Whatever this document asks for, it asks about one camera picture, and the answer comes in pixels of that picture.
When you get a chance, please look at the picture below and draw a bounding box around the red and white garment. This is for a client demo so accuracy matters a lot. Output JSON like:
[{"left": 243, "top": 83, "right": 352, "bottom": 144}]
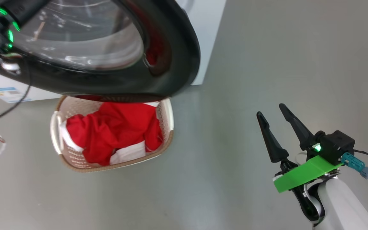
[{"left": 59, "top": 95, "right": 164, "bottom": 166}]

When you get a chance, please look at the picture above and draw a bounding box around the teal cable connector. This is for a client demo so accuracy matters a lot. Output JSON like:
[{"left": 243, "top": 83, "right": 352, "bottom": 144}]
[{"left": 341, "top": 152, "right": 368, "bottom": 179}]

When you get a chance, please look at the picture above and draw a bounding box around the blue energy label sticker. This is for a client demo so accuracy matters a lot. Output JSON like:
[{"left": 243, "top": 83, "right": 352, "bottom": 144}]
[{"left": 0, "top": 87, "right": 33, "bottom": 103}]

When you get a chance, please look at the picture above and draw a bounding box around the black washing machine door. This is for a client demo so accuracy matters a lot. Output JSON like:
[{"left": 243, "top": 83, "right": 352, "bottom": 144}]
[{"left": 0, "top": 0, "right": 201, "bottom": 103}]

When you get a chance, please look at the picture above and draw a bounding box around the white front-load washing machine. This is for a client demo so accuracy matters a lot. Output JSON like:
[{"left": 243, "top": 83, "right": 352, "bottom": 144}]
[{"left": 0, "top": 0, "right": 227, "bottom": 103}]

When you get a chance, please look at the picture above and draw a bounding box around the cream laundry basket brown rim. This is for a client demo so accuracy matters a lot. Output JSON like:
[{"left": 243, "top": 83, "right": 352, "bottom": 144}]
[{"left": 50, "top": 95, "right": 174, "bottom": 173}]

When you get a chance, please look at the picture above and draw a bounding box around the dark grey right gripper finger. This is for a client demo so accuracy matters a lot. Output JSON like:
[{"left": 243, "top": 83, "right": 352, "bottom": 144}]
[
  {"left": 279, "top": 103, "right": 317, "bottom": 151},
  {"left": 257, "top": 111, "right": 289, "bottom": 163}
]

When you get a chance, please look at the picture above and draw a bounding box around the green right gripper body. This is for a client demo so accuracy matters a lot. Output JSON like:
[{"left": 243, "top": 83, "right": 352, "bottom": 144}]
[{"left": 273, "top": 150, "right": 342, "bottom": 224}]

